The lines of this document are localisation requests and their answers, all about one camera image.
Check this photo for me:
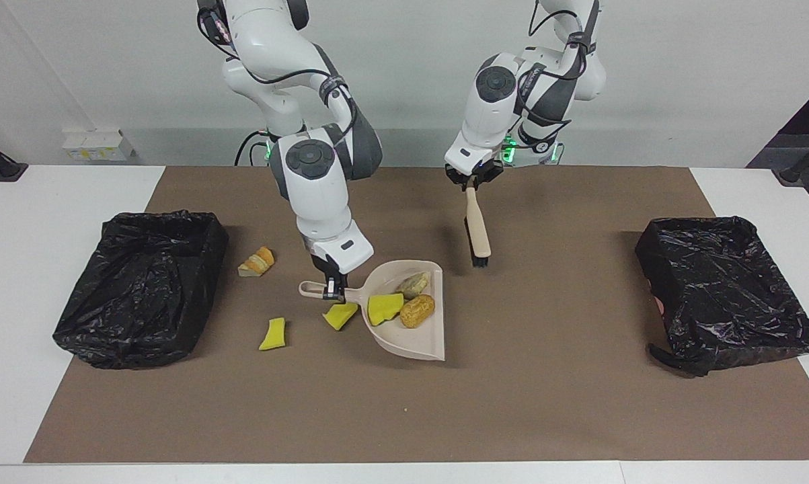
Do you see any beige brush with black bristles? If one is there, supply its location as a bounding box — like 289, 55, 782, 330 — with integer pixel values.
464, 185, 492, 268

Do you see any yellow and green sponge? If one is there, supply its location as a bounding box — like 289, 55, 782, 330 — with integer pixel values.
367, 293, 405, 327

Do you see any pale crusty bread piece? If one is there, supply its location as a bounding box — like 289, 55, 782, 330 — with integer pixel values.
395, 271, 432, 300

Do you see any brown bread roll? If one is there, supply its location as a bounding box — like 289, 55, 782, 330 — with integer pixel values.
399, 294, 436, 329

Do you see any beige plastic dustpan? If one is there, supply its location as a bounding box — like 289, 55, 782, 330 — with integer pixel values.
299, 260, 445, 362

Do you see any bin with black bag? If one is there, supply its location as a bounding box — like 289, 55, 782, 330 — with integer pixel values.
52, 210, 229, 370
634, 215, 809, 377

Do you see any curved yellow sponge piece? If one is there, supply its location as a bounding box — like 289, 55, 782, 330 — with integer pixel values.
322, 302, 359, 331

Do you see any orange striped croissant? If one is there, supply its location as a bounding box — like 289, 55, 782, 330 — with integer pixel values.
237, 247, 275, 278

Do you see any flat yellow sponge piece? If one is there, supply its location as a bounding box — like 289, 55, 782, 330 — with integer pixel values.
258, 317, 287, 352

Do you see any brown table mat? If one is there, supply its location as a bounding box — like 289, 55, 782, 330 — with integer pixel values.
24, 166, 809, 463

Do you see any white power box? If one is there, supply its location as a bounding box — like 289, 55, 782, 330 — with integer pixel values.
62, 130, 134, 161

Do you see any black stand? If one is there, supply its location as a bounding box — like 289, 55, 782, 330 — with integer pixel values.
772, 131, 809, 186
0, 129, 28, 183

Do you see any dark partition panel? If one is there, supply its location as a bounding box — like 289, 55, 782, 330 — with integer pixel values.
747, 74, 809, 225

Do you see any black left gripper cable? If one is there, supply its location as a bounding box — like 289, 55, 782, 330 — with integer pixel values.
515, 0, 603, 145

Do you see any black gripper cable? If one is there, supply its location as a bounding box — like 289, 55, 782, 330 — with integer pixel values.
515, 0, 603, 145
199, 0, 359, 145

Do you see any black base cable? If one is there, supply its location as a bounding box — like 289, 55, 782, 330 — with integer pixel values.
235, 131, 274, 167

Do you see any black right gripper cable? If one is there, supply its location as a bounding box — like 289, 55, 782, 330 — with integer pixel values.
199, 0, 359, 145

